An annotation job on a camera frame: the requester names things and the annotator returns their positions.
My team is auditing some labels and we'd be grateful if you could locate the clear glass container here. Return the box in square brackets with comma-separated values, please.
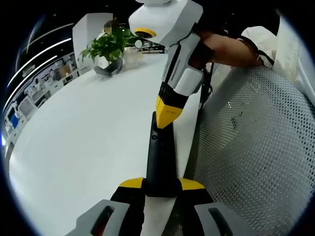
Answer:
[123, 50, 144, 67]

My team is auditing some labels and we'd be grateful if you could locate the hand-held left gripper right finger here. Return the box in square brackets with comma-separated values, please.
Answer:
[162, 177, 250, 236]

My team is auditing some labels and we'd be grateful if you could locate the black remote control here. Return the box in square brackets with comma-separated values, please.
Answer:
[145, 111, 182, 198]

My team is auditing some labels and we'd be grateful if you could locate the wide white pillar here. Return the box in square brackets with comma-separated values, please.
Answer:
[72, 12, 119, 72]

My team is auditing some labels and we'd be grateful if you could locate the dark grey plant pot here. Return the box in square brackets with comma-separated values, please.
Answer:
[93, 58, 124, 76]

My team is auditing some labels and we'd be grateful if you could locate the black cable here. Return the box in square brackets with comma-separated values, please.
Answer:
[198, 61, 215, 112]

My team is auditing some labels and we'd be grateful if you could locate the green leafy plant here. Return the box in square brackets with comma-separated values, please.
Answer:
[78, 23, 139, 63]

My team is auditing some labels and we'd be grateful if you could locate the grey mesh chair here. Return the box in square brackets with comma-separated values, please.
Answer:
[169, 64, 314, 236]

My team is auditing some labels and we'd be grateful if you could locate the person's white shirt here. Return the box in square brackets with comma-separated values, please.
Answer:
[240, 14, 315, 99]

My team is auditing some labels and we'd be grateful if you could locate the row of white office desks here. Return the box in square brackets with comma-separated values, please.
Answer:
[3, 53, 87, 148]

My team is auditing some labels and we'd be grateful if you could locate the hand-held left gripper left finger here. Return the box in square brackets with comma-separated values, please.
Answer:
[65, 177, 146, 236]

